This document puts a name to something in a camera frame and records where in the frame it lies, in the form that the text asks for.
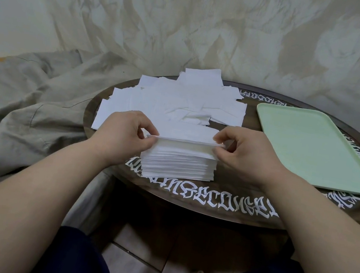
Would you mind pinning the person's right hand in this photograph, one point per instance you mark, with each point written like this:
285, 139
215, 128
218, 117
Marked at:
251, 158

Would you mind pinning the person's left hand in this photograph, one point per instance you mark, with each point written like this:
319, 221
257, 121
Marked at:
119, 135

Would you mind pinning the person's left thumb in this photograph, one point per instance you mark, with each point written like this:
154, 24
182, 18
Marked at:
148, 140

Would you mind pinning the person's right thumb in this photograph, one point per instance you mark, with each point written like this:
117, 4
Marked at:
221, 153

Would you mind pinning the white paper sheet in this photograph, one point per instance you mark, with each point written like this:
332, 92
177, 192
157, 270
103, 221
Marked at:
186, 140

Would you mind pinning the person's right forearm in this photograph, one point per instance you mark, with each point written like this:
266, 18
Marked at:
328, 233

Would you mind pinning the person's left forearm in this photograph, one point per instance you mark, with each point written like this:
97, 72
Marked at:
27, 199

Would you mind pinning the neat stack of white papers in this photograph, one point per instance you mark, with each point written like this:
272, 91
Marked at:
179, 162

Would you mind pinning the loose pile of white papers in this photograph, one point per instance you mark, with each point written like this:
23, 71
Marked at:
178, 103

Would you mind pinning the light green plastic tray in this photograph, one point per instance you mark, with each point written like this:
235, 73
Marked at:
314, 145

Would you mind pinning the beige crumpled cloth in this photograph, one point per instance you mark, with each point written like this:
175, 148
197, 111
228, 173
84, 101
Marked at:
29, 100

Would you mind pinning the person's dark blue trousers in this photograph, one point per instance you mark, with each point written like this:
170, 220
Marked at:
78, 261

